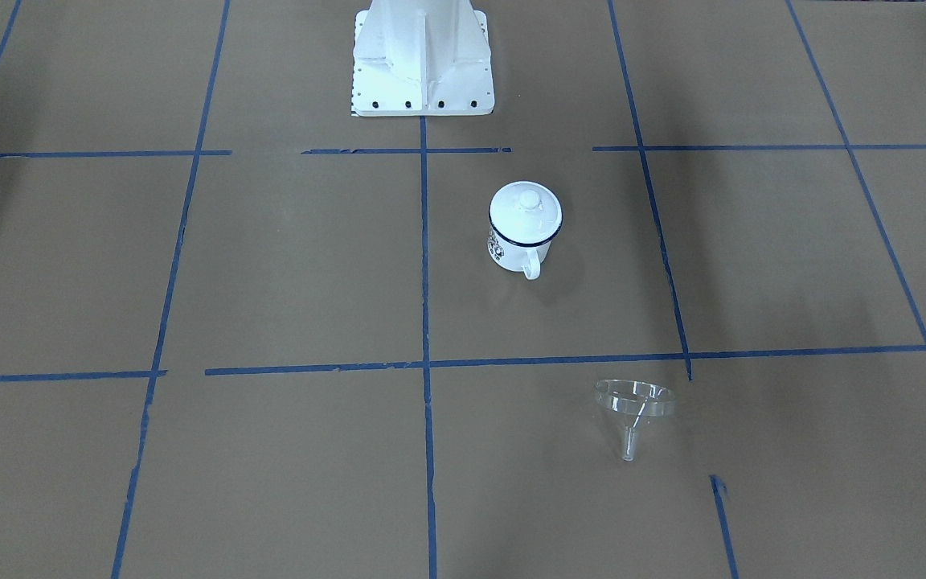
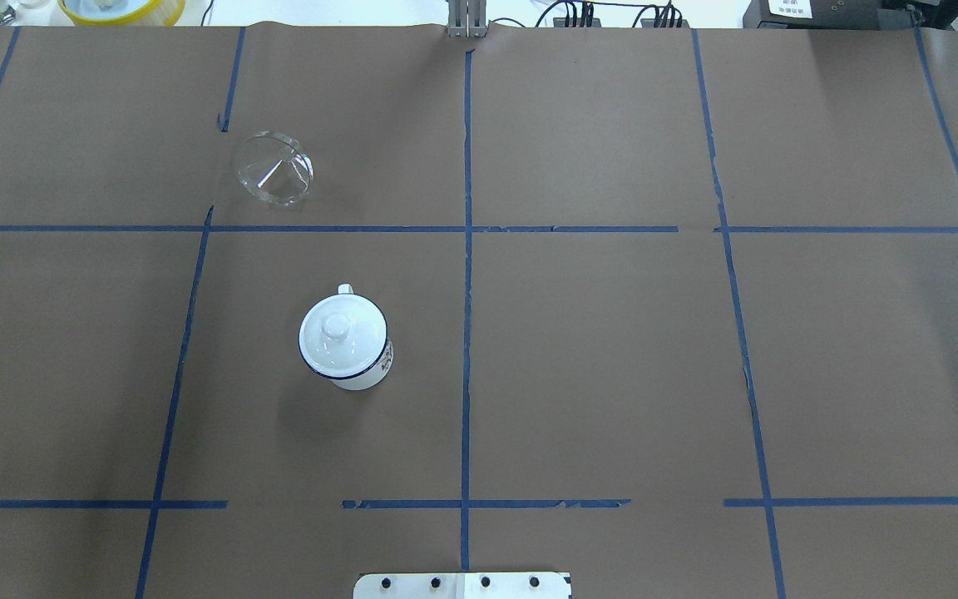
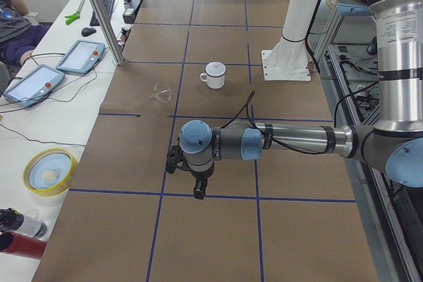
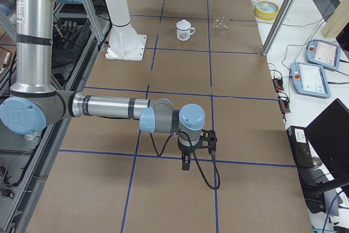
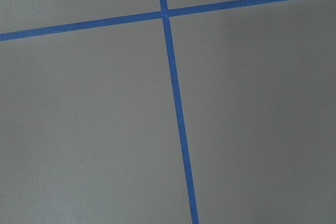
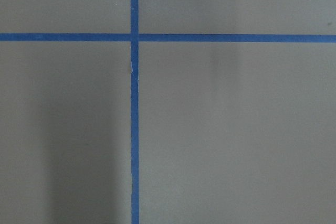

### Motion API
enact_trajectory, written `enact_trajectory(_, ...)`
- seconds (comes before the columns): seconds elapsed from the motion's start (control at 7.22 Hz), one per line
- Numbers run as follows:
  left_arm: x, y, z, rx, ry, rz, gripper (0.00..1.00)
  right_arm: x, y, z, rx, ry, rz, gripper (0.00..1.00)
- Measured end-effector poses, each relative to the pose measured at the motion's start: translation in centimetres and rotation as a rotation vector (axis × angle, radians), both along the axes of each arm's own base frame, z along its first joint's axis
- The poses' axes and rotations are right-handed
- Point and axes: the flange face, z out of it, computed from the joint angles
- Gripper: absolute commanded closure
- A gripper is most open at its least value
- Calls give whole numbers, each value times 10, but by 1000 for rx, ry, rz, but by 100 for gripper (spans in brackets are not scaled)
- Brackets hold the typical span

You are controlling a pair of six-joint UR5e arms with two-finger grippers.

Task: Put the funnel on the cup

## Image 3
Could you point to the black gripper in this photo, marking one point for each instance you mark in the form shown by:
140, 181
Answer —
202, 176

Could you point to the white mug lid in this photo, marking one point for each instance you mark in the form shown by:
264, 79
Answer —
215, 69

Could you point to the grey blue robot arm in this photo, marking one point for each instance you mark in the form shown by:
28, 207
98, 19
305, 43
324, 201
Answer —
393, 145

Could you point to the white enamel mug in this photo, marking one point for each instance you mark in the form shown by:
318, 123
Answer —
213, 82

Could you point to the yellow tape roll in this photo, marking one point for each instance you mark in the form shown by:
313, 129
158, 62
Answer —
50, 172

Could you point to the far teach pendant tablet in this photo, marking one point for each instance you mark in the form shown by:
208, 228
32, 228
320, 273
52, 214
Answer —
81, 57

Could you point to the teach pendant tablet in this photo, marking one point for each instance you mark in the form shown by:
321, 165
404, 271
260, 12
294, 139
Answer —
81, 57
34, 87

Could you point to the clear bottle black cap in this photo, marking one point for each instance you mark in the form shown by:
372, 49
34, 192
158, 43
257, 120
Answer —
14, 221

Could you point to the near teach pendant tablet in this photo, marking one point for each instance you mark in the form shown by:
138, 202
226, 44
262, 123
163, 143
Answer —
34, 87

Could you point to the red cylinder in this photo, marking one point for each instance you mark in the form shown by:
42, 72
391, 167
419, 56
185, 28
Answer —
21, 245

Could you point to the black computer mouse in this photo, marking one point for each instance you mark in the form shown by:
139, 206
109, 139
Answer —
87, 31

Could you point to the grey power supply box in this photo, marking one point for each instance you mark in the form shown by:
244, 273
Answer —
130, 11

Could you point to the seated person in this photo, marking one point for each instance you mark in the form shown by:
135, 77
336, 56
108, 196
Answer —
19, 37

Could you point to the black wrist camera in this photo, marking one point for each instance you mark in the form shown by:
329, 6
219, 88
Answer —
175, 160

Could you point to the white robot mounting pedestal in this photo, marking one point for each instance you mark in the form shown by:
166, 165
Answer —
287, 61

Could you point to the aluminium frame post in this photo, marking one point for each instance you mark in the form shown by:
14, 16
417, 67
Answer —
107, 30

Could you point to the green handled tool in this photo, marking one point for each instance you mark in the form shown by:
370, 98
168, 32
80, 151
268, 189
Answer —
76, 15

